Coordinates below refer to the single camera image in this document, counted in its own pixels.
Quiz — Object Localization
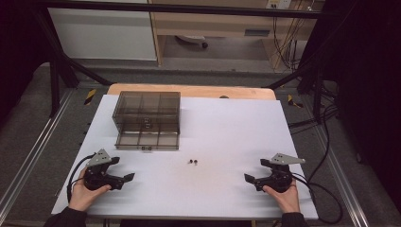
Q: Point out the yellow black striped tape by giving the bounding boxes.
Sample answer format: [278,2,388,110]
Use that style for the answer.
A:
[287,94,305,109]
[83,88,97,106]

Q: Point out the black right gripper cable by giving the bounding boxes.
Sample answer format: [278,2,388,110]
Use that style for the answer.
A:
[290,172,344,225]

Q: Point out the light wooden desk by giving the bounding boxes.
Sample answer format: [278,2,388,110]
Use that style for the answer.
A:
[147,0,326,71]

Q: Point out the black metal frame crossbar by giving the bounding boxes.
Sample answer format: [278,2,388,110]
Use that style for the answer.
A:
[36,0,327,20]

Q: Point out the aluminium floor rail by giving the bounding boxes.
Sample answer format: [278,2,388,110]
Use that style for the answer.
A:
[0,89,76,216]
[314,125,371,227]

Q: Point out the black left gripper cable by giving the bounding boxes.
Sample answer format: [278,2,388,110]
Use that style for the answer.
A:
[66,153,96,203]

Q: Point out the person's right hand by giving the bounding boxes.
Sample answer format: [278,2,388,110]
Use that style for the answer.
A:
[262,183,302,215]

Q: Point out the black metal frame post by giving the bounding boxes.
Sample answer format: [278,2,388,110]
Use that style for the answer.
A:
[32,9,113,118]
[267,46,339,125]

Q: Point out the white power strip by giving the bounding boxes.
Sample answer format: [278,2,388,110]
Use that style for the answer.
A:
[266,0,293,10]

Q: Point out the smoky transparent open drawer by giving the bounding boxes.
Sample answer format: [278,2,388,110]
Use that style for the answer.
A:
[114,121,181,151]

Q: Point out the person's left hand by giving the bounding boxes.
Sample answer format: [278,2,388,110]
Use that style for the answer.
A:
[68,166,113,213]

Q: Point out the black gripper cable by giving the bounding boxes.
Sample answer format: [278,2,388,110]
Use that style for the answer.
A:
[66,153,96,203]
[290,172,344,225]

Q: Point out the office chair base with caster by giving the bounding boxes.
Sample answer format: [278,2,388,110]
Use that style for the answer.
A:
[174,34,209,49]

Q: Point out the smoky transparent drawer cabinet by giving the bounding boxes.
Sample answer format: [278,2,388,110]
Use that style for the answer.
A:
[112,91,182,135]

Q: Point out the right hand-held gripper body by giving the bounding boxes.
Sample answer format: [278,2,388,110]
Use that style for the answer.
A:
[254,152,306,194]

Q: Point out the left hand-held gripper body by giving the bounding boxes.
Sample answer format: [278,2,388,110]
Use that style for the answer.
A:
[82,148,125,192]

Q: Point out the bundle of hanging cables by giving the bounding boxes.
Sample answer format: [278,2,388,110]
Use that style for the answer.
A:
[271,12,311,72]

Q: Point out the black floor cables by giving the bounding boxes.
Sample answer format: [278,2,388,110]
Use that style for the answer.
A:
[288,103,340,135]

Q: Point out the wooden table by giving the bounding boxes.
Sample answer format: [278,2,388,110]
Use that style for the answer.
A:
[106,82,277,101]

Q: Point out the white cabinet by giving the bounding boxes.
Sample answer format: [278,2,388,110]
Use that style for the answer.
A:
[47,7,158,61]

